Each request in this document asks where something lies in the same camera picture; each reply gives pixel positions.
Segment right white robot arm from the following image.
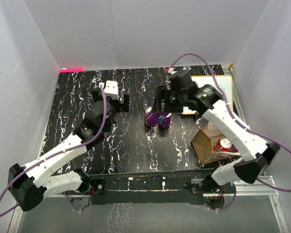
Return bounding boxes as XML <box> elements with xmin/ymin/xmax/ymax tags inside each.
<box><xmin>152</xmin><ymin>68</ymin><xmax>280</xmax><ymax>193</ymax></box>

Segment red Coke can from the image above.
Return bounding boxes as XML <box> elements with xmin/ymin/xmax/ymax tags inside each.
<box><xmin>145</xmin><ymin>107</ymin><xmax>154</xmax><ymax>127</ymax></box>
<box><xmin>213</xmin><ymin>137</ymin><xmax>232</xmax><ymax>152</ymax></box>

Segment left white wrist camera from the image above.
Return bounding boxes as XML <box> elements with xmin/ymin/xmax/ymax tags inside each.
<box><xmin>98</xmin><ymin>80</ymin><xmax>120</xmax><ymax>100</ymax></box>

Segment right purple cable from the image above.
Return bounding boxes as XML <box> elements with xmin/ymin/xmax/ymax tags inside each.
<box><xmin>168</xmin><ymin>53</ymin><xmax>291</xmax><ymax>211</ymax></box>

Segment yellow framed whiteboard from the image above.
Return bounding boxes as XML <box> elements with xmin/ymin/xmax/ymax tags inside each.
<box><xmin>181</xmin><ymin>75</ymin><xmax>234</xmax><ymax>115</ymax></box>

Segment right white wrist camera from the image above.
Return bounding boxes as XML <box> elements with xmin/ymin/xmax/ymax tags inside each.
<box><xmin>167</xmin><ymin>67</ymin><xmax>176</xmax><ymax>76</ymax></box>

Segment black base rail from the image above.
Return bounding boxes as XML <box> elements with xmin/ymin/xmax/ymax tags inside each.
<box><xmin>88</xmin><ymin>167</ymin><xmax>236</xmax><ymax>206</ymax></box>

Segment pink LED strip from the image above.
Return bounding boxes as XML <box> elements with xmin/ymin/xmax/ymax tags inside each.
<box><xmin>60</xmin><ymin>68</ymin><xmax>84</xmax><ymax>73</ymax></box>

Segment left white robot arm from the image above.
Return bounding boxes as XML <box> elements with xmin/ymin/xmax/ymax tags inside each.
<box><xmin>8</xmin><ymin>87</ymin><xmax>129</xmax><ymax>212</ymax></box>

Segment purple fanta can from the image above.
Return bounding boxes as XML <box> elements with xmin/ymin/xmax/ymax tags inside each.
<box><xmin>159</xmin><ymin>113</ymin><xmax>173</xmax><ymax>129</ymax></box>
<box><xmin>229</xmin><ymin>144</ymin><xmax>238</xmax><ymax>153</ymax></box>
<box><xmin>152</xmin><ymin>112</ymin><xmax>169</xmax><ymax>127</ymax></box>

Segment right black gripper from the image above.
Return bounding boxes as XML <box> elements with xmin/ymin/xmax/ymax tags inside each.
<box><xmin>152</xmin><ymin>86</ymin><xmax>186</xmax><ymax>114</ymax></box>

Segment canvas bag with cat print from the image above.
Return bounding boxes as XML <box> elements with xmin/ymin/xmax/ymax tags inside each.
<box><xmin>192</xmin><ymin>121</ymin><xmax>240</xmax><ymax>165</ymax></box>

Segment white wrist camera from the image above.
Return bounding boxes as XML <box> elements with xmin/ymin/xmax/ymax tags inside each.
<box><xmin>167</xmin><ymin>67</ymin><xmax>176</xmax><ymax>76</ymax></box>
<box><xmin>98</xmin><ymin>80</ymin><xmax>120</xmax><ymax>100</ymax></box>

